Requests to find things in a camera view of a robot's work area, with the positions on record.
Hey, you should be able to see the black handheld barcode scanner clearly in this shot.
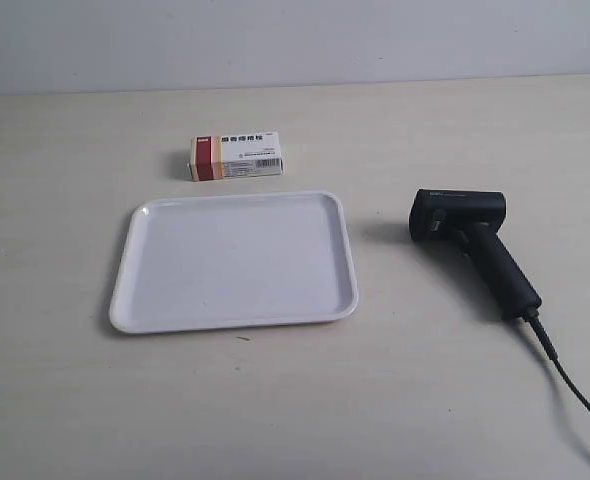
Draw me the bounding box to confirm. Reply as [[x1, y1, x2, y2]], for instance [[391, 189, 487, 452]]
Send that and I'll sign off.
[[409, 189, 542, 321]]

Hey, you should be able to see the white red medicine box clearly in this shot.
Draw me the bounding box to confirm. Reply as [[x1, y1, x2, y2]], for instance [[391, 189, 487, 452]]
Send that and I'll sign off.
[[187, 131, 284, 182]]

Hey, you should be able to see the white plastic tray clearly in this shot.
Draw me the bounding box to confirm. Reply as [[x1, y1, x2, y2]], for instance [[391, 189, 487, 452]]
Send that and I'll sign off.
[[108, 191, 359, 335]]

